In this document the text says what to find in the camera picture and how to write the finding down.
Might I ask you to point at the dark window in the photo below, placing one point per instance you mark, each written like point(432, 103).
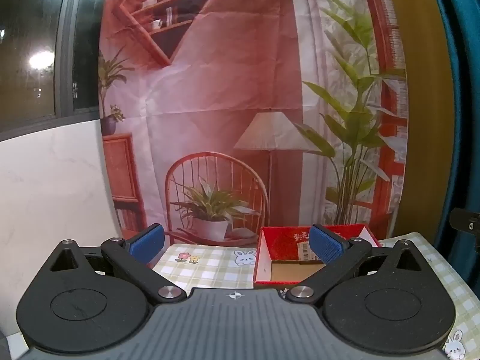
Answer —
point(33, 45)

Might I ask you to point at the green checked tablecloth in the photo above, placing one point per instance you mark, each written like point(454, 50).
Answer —
point(210, 270)

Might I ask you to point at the brown wooden board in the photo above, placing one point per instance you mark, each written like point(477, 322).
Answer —
point(423, 101)

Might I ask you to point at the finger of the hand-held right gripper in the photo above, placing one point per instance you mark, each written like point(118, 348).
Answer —
point(465, 219)

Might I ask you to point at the printed room wall poster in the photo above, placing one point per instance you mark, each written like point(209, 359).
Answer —
point(232, 93)

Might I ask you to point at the red cardboard box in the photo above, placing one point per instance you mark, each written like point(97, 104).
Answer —
point(285, 243)

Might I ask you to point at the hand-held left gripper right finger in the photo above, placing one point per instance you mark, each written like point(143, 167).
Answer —
point(326, 245)

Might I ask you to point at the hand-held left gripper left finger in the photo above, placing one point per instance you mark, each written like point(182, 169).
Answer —
point(148, 242)

